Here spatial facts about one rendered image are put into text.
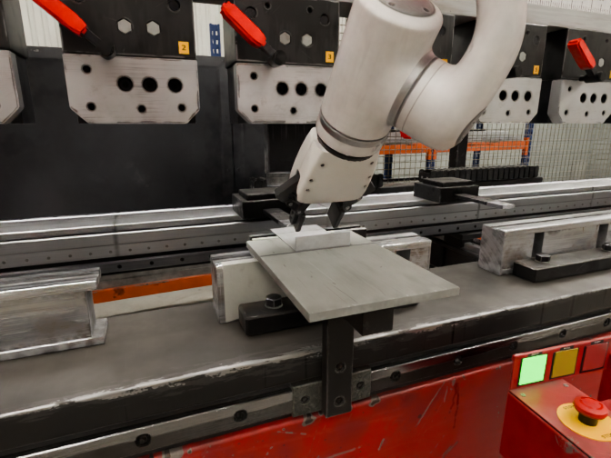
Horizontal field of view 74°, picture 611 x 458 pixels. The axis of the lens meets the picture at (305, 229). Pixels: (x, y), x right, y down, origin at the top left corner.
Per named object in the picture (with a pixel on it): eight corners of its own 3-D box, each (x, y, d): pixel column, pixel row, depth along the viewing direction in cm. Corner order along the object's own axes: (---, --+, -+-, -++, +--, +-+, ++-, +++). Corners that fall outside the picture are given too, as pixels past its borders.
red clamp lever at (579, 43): (585, 34, 68) (607, 75, 72) (562, 39, 72) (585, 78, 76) (578, 43, 68) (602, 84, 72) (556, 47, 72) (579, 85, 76)
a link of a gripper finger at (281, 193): (326, 158, 52) (330, 184, 57) (269, 176, 52) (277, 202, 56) (329, 165, 51) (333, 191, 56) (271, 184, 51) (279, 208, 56)
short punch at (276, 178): (268, 187, 62) (267, 124, 60) (265, 185, 64) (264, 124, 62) (327, 184, 66) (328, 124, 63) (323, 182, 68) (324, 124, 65)
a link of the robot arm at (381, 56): (408, 124, 48) (345, 84, 50) (468, 11, 38) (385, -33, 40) (375, 156, 43) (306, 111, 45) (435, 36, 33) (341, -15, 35)
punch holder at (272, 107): (238, 124, 55) (233, -13, 51) (226, 124, 63) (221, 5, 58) (338, 124, 60) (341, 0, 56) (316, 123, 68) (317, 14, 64)
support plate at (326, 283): (308, 323, 39) (308, 313, 39) (246, 247, 63) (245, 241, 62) (459, 295, 45) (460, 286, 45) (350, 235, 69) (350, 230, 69)
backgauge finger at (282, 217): (262, 239, 69) (261, 210, 67) (232, 209, 92) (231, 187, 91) (326, 233, 73) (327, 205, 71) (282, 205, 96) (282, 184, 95)
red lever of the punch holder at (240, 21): (229, -5, 47) (290, 56, 51) (223, 4, 51) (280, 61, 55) (219, 7, 47) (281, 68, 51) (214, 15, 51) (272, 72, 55)
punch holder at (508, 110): (471, 123, 69) (482, 16, 65) (438, 123, 77) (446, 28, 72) (535, 123, 74) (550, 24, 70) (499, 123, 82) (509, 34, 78)
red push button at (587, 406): (588, 438, 53) (594, 415, 52) (562, 418, 57) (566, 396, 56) (612, 432, 54) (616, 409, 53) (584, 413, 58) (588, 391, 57)
